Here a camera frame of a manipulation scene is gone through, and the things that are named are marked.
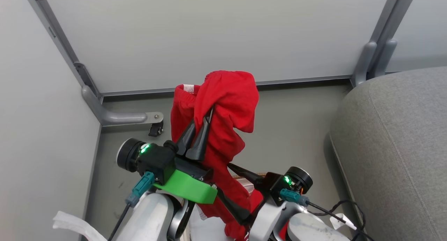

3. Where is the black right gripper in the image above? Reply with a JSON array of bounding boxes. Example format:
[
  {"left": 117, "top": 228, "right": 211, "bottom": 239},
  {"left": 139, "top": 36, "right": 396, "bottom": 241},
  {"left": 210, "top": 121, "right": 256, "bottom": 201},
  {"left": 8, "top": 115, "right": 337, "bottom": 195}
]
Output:
[{"left": 227, "top": 163, "right": 313, "bottom": 206}]

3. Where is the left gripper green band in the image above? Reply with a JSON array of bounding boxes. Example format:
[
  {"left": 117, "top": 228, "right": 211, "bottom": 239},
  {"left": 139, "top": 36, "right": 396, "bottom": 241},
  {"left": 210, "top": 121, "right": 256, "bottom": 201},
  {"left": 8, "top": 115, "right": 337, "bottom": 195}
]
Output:
[{"left": 116, "top": 108, "right": 252, "bottom": 224}]

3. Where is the red garment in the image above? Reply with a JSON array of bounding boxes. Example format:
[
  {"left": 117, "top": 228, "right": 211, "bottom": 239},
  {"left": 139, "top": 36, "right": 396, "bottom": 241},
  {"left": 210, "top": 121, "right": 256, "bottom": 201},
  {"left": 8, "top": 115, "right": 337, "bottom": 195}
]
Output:
[{"left": 170, "top": 70, "right": 265, "bottom": 241}]

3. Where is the black caster wheel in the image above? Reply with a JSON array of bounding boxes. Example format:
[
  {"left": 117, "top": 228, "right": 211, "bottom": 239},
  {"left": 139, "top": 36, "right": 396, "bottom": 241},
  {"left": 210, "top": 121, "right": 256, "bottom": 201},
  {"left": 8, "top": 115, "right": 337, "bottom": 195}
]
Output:
[{"left": 148, "top": 121, "right": 164, "bottom": 137}]

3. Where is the white garment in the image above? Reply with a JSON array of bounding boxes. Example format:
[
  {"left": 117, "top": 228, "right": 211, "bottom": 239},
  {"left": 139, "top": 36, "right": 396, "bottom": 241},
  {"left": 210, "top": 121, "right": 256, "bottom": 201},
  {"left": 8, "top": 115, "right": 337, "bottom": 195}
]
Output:
[{"left": 190, "top": 203, "right": 232, "bottom": 241}]

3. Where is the grey partition foot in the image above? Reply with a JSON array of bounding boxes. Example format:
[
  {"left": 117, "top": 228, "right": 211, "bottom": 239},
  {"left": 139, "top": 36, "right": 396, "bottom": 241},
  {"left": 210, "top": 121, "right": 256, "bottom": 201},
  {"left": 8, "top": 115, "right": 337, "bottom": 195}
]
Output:
[{"left": 81, "top": 86, "right": 164, "bottom": 127}]

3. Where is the grey fabric sofa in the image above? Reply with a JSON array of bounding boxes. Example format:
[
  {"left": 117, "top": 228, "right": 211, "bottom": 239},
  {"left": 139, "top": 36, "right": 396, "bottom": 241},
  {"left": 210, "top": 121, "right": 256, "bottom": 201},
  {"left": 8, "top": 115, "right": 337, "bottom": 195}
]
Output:
[{"left": 329, "top": 66, "right": 447, "bottom": 241}]

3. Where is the right arm cable teal plug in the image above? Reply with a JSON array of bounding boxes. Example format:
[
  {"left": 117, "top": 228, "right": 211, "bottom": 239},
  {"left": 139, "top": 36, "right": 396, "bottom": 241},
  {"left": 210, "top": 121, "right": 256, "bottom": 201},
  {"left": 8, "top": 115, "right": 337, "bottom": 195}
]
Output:
[{"left": 279, "top": 188, "right": 375, "bottom": 241}]

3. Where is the arm cable teal plug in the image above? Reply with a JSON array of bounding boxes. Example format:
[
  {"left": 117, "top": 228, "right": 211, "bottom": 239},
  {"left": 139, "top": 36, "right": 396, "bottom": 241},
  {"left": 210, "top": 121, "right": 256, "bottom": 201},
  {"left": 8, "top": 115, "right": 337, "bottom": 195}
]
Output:
[
  {"left": 108, "top": 171, "right": 155, "bottom": 241},
  {"left": 279, "top": 188, "right": 375, "bottom": 241}
]

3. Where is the left arm cable teal plug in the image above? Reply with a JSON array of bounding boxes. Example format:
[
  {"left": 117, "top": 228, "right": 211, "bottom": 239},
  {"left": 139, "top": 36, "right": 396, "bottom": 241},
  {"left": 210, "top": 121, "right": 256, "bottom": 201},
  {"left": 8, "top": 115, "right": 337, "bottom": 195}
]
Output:
[{"left": 108, "top": 171, "right": 155, "bottom": 241}]

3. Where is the small white cable tag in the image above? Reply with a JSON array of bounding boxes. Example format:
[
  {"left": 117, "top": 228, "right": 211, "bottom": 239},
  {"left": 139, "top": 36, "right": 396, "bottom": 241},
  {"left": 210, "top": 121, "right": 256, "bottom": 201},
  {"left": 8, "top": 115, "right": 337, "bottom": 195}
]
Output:
[{"left": 330, "top": 213, "right": 357, "bottom": 231}]

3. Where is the grey double partition post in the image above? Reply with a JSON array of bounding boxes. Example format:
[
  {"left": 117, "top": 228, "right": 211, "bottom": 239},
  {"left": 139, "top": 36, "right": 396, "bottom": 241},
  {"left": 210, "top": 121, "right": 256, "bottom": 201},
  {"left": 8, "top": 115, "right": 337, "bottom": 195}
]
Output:
[{"left": 350, "top": 0, "right": 418, "bottom": 88}]

